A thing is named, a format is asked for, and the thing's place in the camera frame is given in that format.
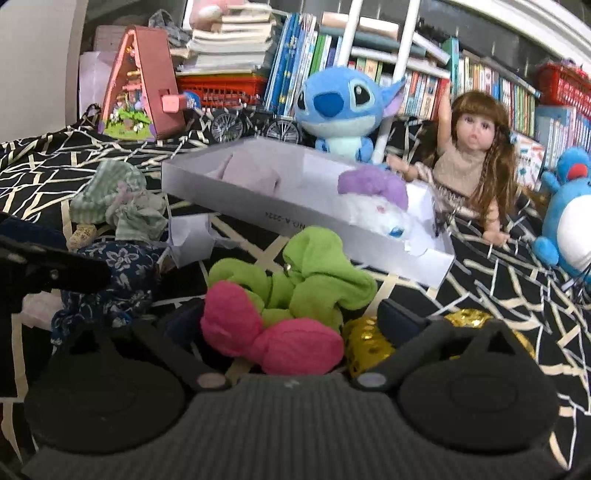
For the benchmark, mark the white illustrated box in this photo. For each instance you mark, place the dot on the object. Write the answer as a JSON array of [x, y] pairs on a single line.
[[528, 157]]

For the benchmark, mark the green plush bow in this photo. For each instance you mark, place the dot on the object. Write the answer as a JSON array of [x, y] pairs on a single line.
[[323, 272]]

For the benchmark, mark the white cardboard box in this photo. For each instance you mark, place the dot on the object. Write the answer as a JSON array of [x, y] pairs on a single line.
[[286, 217]]

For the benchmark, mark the row of upright books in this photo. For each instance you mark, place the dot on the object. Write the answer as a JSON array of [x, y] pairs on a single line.
[[295, 60]]

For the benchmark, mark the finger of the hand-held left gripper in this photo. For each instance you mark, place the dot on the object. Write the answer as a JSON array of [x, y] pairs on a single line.
[[55, 267]]

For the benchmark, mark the pink plush bow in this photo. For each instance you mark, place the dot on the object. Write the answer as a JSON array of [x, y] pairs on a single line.
[[295, 346]]

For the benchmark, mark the white folded paper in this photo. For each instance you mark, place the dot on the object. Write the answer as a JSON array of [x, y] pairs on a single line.
[[189, 240]]

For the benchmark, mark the white paper bag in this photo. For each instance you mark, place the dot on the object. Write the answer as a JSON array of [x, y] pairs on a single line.
[[92, 78]]

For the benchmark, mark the pale pink checked cloth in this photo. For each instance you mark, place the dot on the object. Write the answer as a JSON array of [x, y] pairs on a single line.
[[39, 309]]

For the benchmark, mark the brown haired doll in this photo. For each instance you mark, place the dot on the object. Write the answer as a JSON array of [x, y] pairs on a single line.
[[471, 134]]

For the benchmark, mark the blue alien plush toy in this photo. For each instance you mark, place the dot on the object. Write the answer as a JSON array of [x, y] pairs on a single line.
[[341, 101]]

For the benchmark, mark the navy floral cloth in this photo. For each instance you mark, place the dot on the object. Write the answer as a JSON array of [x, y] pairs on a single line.
[[124, 267]]

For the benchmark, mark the white fluffy plush toy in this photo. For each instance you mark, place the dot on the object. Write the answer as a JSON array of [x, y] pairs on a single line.
[[369, 217]]

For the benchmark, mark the red plastic basket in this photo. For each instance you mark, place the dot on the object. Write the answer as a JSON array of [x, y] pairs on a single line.
[[563, 85], [217, 90]]

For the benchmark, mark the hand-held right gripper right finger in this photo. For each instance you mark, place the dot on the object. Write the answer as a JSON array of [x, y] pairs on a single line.
[[397, 321]]

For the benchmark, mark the pink plush toy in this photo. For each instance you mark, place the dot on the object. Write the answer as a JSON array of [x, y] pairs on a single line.
[[205, 14]]

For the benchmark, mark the gold sequin bow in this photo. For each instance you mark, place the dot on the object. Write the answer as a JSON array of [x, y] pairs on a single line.
[[364, 346]]

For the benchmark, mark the miniature bicycle model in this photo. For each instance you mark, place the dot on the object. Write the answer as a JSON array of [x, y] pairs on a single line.
[[226, 127]]

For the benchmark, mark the blue round plush toy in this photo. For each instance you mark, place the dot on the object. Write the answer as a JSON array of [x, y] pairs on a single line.
[[568, 217]]

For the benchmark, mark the white ladder frame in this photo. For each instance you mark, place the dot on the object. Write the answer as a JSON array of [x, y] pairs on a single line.
[[401, 46]]

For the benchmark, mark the white bookshelf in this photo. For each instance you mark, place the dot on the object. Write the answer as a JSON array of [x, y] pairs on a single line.
[[531, 18]]

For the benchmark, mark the black geometric pattern blanket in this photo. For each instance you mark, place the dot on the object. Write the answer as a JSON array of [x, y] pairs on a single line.
[[37, 175]]

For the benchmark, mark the pink cardboard box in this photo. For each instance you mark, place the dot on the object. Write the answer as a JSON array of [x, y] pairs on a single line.
[[108, 39]]

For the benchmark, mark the pink toy house model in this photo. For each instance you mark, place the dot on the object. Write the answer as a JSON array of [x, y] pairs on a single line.
[[157, 69]]

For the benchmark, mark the small blue toy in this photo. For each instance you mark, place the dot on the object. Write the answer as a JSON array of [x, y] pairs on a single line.
[[191, 99]]

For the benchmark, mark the purple fluffy plush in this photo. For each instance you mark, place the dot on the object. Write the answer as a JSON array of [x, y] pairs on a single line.
[[369, 184]]

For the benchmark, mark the wine cork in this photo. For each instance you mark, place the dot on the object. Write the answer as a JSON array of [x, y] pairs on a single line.
[[83, 236]]

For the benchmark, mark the stack of flat books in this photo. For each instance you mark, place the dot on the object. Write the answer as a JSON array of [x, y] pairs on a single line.
[[231, 46]]

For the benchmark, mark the grey cloth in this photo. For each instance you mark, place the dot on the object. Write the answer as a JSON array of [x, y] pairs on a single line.
[[161, 21]]

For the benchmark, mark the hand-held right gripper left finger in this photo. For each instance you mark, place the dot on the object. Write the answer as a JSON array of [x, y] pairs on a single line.
[[175, 357]]

